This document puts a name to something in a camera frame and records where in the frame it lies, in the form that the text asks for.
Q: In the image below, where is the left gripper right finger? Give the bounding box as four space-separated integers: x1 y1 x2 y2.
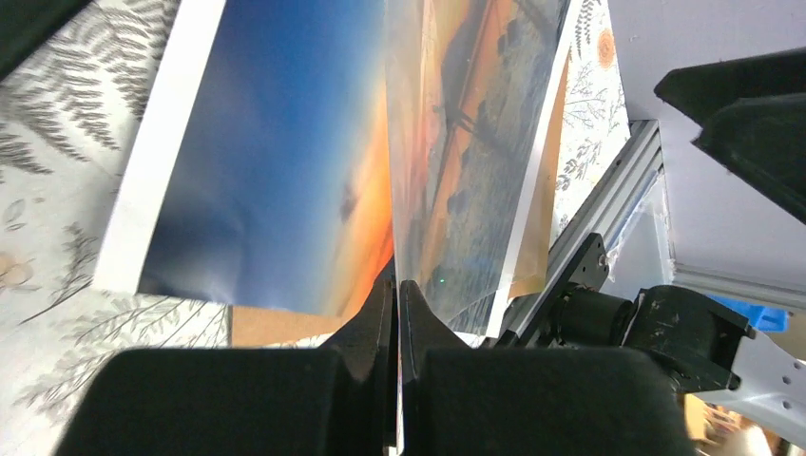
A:
398 279 470 455

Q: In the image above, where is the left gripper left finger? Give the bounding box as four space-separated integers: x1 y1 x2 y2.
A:
327 279 398 455

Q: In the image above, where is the sunset landscape photo print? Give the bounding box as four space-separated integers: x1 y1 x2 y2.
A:
93 1 581 335

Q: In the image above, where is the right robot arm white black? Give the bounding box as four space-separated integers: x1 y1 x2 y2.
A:
498 48 805 447

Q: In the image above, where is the blue yellow toy car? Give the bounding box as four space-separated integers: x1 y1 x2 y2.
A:
711 295 789 333

